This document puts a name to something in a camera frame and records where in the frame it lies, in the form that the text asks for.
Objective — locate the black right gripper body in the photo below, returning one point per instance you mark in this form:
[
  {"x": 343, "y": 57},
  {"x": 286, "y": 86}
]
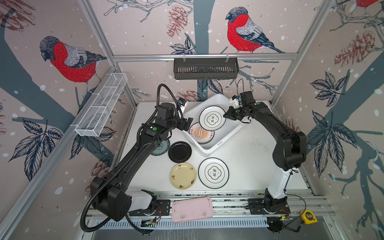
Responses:
[{"x": 237, "y": 113}]

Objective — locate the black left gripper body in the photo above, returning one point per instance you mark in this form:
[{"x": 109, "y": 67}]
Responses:
[{"x": 181, "y": 124}]

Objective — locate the orange sunburst plate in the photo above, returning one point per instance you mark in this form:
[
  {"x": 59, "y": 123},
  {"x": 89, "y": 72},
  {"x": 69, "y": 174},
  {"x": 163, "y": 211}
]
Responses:
[{"x": 200, "y": 135}]

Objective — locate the white plate black rim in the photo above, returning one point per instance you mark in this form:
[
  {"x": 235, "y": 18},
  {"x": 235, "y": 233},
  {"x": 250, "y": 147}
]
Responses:
[
  {"x": 213, "y": 173},
  {"x": 212, "y": 118}
]

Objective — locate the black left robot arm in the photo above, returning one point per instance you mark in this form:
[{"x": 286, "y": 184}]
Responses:
[{"x": 108, "y": 194}]

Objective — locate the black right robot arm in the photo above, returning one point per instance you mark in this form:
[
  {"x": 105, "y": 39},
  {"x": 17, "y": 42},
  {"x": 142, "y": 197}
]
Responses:
[{"x": 288, "y": 154}]

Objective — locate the blue floral green plate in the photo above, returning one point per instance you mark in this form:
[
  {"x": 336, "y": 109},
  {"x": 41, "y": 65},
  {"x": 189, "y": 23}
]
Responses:
[{"x": 162, "y": 148}]

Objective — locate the yellow plate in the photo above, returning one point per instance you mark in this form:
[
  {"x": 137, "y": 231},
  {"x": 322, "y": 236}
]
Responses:
[{"x": 183, "y": 176}]

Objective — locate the pink pad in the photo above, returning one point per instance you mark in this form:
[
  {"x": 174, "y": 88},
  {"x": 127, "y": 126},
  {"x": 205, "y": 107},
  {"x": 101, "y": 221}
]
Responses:
[{"x": 192, "y": 210}]

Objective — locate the yellow tape measure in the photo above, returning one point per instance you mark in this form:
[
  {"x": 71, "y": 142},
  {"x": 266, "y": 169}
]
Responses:
[{"x": 308, "y": 217}]

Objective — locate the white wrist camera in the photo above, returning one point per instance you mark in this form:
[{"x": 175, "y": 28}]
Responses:
[{"x": 182, "y": 103}]

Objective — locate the black hanging wire basket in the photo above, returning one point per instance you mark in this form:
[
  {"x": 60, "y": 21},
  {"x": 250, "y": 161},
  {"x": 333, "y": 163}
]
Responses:
[{"x": 206, "y": 69}]

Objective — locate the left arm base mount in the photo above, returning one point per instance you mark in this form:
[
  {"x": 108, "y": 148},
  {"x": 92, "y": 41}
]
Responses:
[{"x": 146, "y": 203}]

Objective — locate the white mesh wire shelf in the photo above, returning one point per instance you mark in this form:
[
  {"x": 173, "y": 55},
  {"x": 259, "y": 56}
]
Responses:
[{"x": 94, "y": 120}]

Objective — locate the horizontal aluminium rail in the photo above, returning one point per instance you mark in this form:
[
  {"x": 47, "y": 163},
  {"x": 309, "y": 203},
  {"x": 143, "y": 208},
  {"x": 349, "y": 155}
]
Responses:
[{"x": 159, "y": 58}]

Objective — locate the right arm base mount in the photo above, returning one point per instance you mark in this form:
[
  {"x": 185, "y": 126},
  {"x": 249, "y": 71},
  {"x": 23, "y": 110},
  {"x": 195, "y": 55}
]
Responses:
[{"x": 268, "y": 205}]

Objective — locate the aluminium frame post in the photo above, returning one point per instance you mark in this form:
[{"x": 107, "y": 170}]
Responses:
[{"x": 107, "y": 48}]

